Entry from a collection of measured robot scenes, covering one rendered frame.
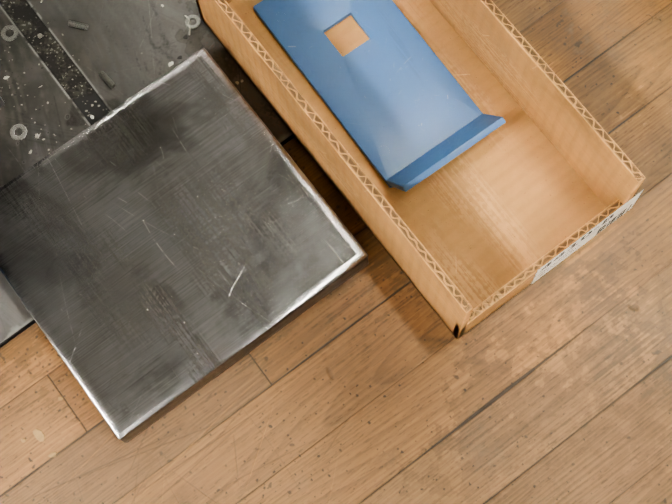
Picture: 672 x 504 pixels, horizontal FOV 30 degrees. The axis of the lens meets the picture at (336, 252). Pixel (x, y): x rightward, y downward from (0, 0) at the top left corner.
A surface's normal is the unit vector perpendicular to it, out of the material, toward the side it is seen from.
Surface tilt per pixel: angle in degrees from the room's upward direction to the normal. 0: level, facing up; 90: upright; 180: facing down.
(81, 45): 0
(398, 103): 0
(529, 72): 90
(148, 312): 0
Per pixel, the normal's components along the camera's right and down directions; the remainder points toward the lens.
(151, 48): -0.03, -0.25
